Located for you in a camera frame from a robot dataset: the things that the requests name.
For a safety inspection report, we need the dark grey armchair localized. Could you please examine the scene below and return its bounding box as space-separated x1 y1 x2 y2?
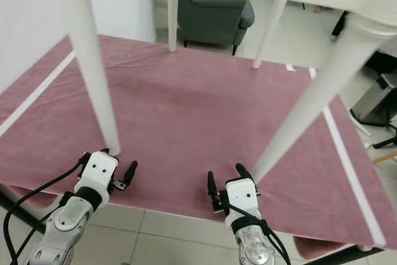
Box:
176 0 256 56

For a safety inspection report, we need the white plastic table leg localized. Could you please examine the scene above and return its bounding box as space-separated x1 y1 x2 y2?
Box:
166 0 180 53
45 0 122 156
251 14 397 184
252 0 288 70

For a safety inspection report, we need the steel trash bin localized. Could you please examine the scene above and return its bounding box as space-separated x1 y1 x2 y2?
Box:
350 71 397 128

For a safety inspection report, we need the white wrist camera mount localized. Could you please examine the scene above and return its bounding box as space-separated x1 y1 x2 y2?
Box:
223 178 261 230
80 151 120 194

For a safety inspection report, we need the light wooden stick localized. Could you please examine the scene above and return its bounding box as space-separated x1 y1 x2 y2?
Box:
374 151 397 164

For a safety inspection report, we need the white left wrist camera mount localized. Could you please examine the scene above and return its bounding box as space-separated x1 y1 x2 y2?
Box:
80 151 120 194

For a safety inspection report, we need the black tripod stand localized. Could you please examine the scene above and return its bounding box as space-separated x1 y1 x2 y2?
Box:
372 125 397 150

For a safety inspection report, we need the maroon cloth with white stripes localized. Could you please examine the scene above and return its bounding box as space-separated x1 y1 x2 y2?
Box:
0 34 397 251

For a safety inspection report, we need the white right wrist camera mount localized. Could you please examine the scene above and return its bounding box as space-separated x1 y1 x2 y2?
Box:
223 178 261 230

